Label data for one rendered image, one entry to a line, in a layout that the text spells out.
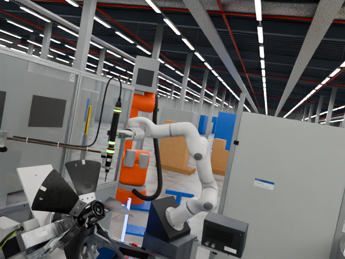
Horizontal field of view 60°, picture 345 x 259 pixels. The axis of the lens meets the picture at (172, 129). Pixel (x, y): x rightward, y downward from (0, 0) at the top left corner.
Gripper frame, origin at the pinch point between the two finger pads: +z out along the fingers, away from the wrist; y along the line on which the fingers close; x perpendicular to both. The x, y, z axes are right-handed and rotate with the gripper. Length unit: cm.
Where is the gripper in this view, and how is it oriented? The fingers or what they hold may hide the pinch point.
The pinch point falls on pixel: (114, 134)
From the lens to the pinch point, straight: 184.6
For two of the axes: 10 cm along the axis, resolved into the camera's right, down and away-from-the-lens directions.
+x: 1.8, -9.8, -0.5
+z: -3.9, -0.2, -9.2
